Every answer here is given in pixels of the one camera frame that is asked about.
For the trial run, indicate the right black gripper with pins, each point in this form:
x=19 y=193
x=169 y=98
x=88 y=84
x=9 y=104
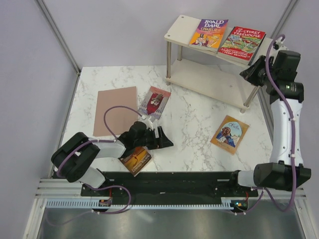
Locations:
x=249 y=74

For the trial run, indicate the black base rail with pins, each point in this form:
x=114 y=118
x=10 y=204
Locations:
x=172 y=187

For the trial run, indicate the white two-tier shelf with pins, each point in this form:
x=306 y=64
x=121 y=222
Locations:
x=204 y=78

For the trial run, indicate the white slotted cable duct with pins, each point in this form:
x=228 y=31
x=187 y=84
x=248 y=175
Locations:
x=99 y=204

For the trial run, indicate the grey red illustrated book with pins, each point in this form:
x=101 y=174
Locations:
x=154 y=102

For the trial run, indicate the dark brown Leonard book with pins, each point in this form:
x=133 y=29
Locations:
x=137 y=160

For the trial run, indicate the Roald Dahl Charlie book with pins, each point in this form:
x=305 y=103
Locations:
x=209 y=34

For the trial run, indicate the orange Othello book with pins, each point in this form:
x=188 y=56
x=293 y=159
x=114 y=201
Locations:
x=230 y=134

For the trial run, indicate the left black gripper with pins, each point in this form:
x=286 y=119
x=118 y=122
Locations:
x=161 y=142

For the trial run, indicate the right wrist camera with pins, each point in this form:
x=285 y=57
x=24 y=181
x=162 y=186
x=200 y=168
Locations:
x=279 y=45

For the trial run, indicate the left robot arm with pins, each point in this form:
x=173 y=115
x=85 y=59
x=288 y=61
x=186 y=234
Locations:
x=73 y=159

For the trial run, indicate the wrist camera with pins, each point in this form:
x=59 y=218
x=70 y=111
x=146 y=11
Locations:
x=150 y=121
x=279 y=45

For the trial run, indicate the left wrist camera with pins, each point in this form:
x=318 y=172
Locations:
x=150 y=121

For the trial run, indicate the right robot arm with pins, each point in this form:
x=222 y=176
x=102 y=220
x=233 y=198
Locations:
x=285 y=170

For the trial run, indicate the red 13-Storey Treehouse book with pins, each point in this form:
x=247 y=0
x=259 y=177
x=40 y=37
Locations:
x=242 y=42

